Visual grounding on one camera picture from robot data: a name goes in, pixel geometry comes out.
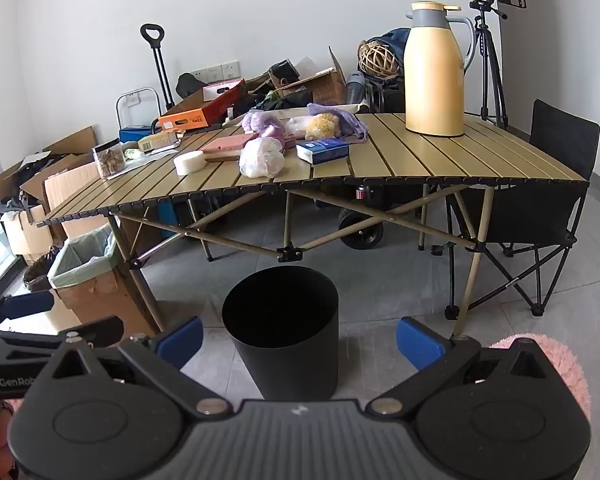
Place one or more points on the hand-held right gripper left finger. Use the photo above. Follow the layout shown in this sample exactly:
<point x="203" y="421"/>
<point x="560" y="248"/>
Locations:
<point x="180" y="342"/>

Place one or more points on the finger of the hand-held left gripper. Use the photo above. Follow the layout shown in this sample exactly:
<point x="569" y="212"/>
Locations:
<point x="27" y="304"/>
<point x="102" y="332"/>

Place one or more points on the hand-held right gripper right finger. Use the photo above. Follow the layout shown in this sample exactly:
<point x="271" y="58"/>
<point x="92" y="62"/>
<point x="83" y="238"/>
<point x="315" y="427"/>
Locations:
<point x="420" y="345"/>

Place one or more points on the black round bin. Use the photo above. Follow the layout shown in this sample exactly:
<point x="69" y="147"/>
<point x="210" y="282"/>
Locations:
<point x="280" y="340"/>

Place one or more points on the white tape roll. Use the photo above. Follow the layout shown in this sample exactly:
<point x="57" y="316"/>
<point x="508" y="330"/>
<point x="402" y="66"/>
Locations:
<point x="187" y="164"/>

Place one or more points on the white plastic bag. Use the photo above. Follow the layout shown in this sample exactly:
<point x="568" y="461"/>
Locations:
<point x="260" y="160"/>

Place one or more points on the pink box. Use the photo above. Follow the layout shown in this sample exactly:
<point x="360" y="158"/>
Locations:
<point x="227" y="145"/>

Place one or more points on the blue tissue pack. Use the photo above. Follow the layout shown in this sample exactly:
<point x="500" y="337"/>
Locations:
<point x="325" y="150"/>

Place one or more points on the yellow and white plush toy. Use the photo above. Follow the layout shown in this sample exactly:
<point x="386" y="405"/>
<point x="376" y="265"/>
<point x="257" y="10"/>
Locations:
<point x="322" y="126"/>

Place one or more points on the dark brown basket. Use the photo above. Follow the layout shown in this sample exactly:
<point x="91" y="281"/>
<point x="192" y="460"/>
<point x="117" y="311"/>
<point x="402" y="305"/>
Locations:
<point x="37" y="272"/>

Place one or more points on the cardboard box with liner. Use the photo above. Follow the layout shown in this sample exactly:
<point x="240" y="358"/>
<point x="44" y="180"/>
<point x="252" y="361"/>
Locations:
<point x="95" y="295"/>

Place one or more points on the pale green plastic liner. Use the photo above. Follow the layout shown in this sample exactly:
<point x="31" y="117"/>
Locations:
<point x="62" y="270"/>

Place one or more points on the white carton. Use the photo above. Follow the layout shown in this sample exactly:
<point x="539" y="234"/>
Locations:
<point x="22" y="235"/>

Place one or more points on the blue paper bag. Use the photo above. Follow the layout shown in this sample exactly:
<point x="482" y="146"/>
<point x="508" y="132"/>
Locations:
<point x="172" y="217"/>

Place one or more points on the plain cardboard box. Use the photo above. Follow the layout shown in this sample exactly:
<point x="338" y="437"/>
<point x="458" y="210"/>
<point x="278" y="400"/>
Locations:
<point x="75" y="185"/>

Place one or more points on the pink fuzzy slipper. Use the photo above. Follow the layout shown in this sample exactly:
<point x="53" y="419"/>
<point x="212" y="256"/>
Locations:
<point x="565" y="365"/>

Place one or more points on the red gas canister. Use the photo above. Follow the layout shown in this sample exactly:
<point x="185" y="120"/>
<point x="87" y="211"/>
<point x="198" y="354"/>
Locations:
<point x="361" y="193"/>

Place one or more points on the clear snack container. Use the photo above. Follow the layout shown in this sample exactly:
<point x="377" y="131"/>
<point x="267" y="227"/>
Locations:
<point x="109" y="160"/>

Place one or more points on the large open cardboard box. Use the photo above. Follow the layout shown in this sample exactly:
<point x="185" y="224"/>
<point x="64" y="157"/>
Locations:
<point x="75" y="142"/>

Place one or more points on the black folding chair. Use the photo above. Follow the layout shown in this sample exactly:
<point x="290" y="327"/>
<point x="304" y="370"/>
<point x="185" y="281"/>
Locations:
<point x="530" y="215"/>

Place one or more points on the clear plastic wrapper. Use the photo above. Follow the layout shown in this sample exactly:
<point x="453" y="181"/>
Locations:
<point x="150" y="154"/>

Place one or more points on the khaki folding table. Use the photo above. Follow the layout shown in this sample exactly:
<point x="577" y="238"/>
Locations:
<point x="430" y="155"/>

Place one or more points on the small blue box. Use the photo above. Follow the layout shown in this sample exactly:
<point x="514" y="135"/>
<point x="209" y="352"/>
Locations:
<point x="132" y="135"/>

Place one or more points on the yellow packet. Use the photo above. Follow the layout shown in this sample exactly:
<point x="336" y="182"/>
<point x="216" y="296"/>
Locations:
<point x="160" y="140"/>

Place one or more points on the orange shoe box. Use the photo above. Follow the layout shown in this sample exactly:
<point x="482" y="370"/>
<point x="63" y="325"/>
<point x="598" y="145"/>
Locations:
<point x="190" y="119"/>

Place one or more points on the purple knitted cloth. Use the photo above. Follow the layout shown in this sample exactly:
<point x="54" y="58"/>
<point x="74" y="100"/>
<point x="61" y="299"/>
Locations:
<point x="350" y="122"/>

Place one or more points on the purple fluffy cloth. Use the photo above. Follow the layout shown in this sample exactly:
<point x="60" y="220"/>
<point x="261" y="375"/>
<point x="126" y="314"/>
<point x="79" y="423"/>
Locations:
<point x="257" y="121"/>

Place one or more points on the black suitcase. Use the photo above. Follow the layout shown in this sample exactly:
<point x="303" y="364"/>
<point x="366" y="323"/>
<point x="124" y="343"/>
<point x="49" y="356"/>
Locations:
<point x="392" y="100"/>

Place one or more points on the black cloth bag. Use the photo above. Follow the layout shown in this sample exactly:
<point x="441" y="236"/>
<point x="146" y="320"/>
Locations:
<point x="187" y="85"/>

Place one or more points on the dark clothing pile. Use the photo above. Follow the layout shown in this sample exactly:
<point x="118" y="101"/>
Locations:
<point x="285" y="100"/>

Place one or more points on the yellow thermos jug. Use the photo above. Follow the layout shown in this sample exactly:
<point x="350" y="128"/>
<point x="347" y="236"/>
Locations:
<point x="432" y="80"/>

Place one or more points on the grey blue flask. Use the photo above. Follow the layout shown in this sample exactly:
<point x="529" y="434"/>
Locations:
<point x="355" y="87"/>

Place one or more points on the wicker ball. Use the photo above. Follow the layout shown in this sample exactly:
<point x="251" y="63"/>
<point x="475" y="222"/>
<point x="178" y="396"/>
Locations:
<point x="377" y="60"/>

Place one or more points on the small black box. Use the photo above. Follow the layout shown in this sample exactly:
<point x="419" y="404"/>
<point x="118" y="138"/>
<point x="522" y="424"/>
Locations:
<point x="284" y="70"/>

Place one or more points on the black tripod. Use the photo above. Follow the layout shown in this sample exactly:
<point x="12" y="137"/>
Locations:
<point x="490" y="60"/>

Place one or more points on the white metal frame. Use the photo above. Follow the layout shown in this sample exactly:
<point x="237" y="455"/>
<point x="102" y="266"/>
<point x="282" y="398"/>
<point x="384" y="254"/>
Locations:
<point x="139" y="89"/>

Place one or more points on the white wall socket panel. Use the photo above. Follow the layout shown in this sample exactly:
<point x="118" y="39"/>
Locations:
<point x="225" y="70"/>

